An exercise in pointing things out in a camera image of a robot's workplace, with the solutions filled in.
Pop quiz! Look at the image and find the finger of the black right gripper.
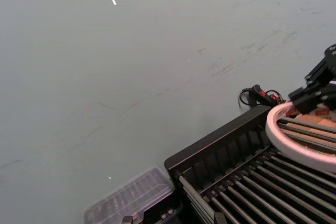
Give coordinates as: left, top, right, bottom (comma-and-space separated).
293, 87, 336, 116
288, 44, 336, 101

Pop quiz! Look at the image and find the roll of white tape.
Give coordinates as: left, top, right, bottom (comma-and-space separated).
265, 100, 336, 175

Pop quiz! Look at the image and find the shallow brown cardboard tray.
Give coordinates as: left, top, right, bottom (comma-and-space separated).
285, 112, 336, 154

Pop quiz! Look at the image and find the black rack with steel bars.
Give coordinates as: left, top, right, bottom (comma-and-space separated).
164, 105, 336, 224

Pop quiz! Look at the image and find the clear plastic case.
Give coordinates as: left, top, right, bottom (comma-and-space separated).
83, 165, 183, 224

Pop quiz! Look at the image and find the black corded tool red switch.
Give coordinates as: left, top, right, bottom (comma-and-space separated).
238, 84, 287, 110

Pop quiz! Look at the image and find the plain pale wall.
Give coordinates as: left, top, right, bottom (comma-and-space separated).
0, 0, 336, 224

